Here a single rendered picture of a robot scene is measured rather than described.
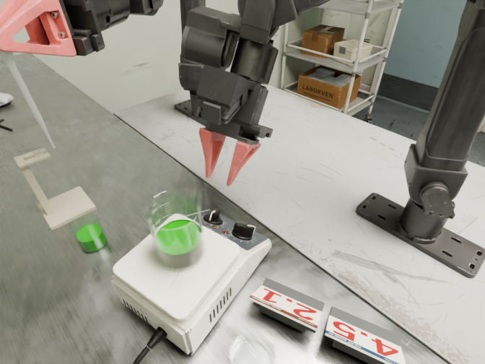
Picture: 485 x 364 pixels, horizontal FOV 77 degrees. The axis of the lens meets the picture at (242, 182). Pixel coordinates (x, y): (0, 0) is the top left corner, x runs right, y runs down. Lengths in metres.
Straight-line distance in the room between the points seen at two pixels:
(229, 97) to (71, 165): 0.51
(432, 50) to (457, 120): 2.75
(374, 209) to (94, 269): 0.49
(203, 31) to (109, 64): 1.41
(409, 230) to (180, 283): 0.38
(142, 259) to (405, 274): 0.39
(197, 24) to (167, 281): 0.33
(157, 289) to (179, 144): 0.46
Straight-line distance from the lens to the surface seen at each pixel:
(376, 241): 0.57
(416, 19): 3.23
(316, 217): 0.58
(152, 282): 0.39
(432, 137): 0.47
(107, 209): 0.63
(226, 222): 0.50
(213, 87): 0.35
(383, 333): 0.47
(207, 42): 0.44
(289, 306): 0.43
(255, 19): 0.39
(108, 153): 0.79
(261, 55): 0.43
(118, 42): 1.84
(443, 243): 0.60
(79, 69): 1.79
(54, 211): 0.66
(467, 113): 0.47
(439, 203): 0.51
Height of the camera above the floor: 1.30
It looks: 40 degrees down
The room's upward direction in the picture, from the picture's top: straight up
